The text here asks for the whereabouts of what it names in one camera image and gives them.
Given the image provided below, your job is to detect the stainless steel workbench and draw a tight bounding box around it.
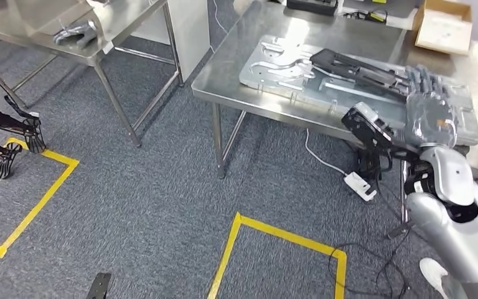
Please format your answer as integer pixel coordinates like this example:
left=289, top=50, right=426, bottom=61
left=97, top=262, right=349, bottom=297
left=191, top=0, right=478, bottom=225

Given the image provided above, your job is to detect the black device with yellow label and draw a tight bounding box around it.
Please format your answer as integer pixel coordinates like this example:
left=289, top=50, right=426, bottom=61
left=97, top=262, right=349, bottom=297
left=342, top=9, right=389, bottom=25

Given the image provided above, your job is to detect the stamped silver metal plate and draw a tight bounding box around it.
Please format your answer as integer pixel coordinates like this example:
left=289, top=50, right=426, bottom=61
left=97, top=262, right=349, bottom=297
left=238, top=34, right=478, bottom=147

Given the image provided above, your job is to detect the black flat case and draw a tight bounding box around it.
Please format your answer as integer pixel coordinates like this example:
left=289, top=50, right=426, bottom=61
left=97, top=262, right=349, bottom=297
left=343, top=0, right=418, bottom=19

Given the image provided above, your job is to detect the black perforated metal bracket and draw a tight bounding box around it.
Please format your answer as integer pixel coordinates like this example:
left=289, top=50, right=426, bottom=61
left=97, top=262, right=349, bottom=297
left=85, top=272, right=113, bottom=299

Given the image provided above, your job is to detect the yellow floor tape square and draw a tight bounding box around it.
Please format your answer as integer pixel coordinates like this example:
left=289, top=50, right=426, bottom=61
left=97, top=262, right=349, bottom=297
left=207, top=212, right=348, bottom=299

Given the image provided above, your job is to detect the white power cable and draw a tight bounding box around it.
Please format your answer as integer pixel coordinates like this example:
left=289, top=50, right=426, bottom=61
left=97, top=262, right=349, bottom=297
left=303, top=128, right=349, bottom=177

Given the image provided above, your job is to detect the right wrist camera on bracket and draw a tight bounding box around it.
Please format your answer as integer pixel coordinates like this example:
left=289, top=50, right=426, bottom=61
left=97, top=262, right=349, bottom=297
left=341, top=101, right=423, bottom=166

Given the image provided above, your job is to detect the pale wooden board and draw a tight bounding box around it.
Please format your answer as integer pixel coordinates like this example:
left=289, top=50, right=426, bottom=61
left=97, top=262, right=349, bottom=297
left=415, top=14, right=473, bottom=56

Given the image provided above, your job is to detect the white cabinet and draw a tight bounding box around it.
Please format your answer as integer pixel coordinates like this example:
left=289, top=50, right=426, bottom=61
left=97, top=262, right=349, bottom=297
left=131, top=0, right=211, bottom=83

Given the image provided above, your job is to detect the black floor cable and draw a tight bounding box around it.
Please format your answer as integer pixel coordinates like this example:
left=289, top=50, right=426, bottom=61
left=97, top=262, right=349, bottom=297
left=327, top=177, right=414, bottom=299

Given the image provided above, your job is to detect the open cardboard box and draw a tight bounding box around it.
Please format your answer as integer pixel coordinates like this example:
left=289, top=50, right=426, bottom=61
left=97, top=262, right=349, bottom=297
left=412, top=0, right=474, bottom=57

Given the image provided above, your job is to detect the person's foot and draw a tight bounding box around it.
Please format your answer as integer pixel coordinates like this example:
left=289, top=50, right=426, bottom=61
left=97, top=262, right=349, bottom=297
left=419, top=257, right=451, bottom=299

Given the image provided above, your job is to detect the black tool tray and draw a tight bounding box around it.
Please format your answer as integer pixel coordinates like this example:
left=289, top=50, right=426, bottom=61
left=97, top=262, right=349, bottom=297
left=286, top=0, right=340, bottom=17

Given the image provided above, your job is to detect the black router with antennas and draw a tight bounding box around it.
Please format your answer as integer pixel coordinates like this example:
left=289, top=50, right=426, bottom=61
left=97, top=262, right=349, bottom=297
left=354, top=142, right=383, bottom=181

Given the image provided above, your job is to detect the white power strip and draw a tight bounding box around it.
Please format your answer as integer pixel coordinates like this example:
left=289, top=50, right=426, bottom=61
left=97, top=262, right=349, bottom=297
left=342, top=172, right=378, bottom=202

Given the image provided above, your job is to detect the neighbour robot grey hand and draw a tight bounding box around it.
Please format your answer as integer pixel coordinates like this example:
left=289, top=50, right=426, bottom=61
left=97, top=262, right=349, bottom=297
left=52, top=19, right=99, bottom=49

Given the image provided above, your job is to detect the thin white cable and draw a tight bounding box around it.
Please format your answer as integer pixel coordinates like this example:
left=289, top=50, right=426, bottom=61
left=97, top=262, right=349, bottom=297
left=211, top=0, right=228, bottom=35

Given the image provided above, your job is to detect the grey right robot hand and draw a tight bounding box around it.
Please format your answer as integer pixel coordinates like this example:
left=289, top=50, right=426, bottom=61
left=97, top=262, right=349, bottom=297
left=403, top=64, right=459, bottom=148

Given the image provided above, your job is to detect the stainless steel table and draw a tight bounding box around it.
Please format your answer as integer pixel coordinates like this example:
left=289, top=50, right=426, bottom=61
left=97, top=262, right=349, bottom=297
left=0, top=0, right=185, bottom=148

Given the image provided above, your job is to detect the black plastic panel part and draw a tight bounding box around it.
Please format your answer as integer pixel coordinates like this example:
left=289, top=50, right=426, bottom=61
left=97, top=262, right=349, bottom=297
left=309, top=48, right=414, bottom=103

